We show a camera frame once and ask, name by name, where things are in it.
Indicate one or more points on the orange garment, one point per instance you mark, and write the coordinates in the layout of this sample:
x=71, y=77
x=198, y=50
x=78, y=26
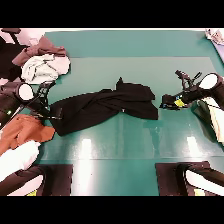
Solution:
x=23, y=131

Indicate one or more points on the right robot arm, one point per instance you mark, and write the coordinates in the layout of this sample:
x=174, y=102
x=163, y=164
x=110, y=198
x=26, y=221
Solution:
x=209, y=81

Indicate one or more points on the white garment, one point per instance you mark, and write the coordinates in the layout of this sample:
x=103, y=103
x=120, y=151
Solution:
x=43, y=68

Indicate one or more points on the black garment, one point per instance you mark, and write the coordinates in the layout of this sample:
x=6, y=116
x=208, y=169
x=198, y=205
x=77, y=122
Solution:
x=8, y=61

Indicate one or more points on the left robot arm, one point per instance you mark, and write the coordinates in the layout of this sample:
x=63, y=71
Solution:
x=20, y=158

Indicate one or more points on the brown garment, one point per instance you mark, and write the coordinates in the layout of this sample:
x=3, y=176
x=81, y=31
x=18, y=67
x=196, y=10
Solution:
x=41, y=48

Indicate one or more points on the pale garment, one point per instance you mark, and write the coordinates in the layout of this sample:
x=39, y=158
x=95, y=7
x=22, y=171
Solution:
x=216, y=35

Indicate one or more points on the black shirt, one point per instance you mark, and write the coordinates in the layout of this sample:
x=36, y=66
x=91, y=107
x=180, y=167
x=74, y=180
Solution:
x=110, y=105

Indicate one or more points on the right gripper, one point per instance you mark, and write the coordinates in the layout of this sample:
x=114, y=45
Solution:
x=173, y=101

